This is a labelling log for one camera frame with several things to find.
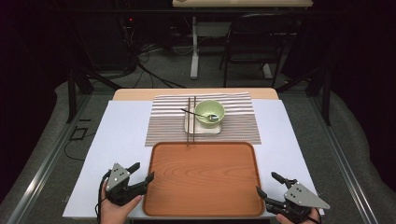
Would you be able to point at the striped placemat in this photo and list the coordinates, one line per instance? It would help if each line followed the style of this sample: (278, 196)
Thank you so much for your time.
(239, 124)

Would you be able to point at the aluminium floor rail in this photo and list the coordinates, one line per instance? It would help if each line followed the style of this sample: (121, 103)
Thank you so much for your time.
(46, 168)
(345, 168)

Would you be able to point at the person's right hand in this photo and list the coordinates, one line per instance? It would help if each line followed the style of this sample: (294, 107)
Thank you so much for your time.
(313, 217)

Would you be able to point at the person's left hand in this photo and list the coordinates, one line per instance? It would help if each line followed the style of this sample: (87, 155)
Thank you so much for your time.
(112, 214)

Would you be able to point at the light green bowl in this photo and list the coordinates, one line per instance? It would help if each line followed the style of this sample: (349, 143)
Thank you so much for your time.
(214, 107)

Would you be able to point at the white paper sheet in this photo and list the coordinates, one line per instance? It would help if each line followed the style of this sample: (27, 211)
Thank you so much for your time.
(121, 140)

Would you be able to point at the white square plate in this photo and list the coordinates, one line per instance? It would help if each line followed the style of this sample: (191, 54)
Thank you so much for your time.
(190, 128)

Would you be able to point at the black folding chair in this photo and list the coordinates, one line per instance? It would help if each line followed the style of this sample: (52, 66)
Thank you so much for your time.
(255, 34)

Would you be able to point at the black metal stand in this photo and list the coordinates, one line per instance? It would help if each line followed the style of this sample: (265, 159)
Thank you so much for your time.
(326, 93)
(72, 93)

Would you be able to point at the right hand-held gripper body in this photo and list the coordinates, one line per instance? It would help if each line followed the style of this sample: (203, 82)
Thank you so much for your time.
(300, 197)

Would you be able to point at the metal spoon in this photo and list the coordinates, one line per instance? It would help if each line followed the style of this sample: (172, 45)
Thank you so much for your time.
(199, 114)

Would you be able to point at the white-legged desk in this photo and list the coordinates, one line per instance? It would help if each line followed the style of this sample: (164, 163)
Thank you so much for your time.
(194, 46)

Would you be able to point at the dark device with red light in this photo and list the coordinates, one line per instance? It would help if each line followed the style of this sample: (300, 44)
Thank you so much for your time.
(130, 22)

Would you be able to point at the brown wooden tray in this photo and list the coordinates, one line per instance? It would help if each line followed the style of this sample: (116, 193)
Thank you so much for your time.
(202, 180)

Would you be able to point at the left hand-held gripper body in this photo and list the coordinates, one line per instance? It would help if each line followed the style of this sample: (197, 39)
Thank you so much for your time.
(116, 177)

